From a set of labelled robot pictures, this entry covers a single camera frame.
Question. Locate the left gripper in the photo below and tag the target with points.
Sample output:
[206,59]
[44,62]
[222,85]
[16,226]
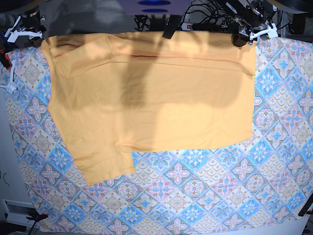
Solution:
[247,34]

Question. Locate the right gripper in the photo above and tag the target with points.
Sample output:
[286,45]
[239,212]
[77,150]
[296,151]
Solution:
[12,34]

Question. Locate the orange T-shirt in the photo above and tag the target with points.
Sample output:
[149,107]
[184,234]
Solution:
[114,94]

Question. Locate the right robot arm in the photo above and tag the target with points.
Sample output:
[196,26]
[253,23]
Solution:
[30,20]

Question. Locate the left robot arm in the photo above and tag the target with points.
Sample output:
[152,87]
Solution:
[251,21]

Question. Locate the white power strip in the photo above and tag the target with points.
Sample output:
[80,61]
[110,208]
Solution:
[201,27]

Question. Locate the black table clamp top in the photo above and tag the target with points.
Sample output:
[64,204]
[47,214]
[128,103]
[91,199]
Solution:
[172,25]

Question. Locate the white blue logo panel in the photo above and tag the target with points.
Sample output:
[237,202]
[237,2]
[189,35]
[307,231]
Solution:
[169,7]

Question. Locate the patterned blue tablecloth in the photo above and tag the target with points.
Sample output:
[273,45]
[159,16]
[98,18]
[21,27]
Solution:
[262,181]

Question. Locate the white vent box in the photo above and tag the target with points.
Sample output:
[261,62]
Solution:
[17,212]

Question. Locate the orange-tipped clamp bottom left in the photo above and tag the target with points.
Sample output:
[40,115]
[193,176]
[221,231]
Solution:
[36,217]

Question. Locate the black clamp bottom right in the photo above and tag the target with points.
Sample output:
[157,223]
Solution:
[305,210]

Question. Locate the red-handled clamp left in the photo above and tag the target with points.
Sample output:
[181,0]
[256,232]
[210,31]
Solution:
[5,60]

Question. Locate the white bracket left edge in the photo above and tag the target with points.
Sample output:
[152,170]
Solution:
[11,86]

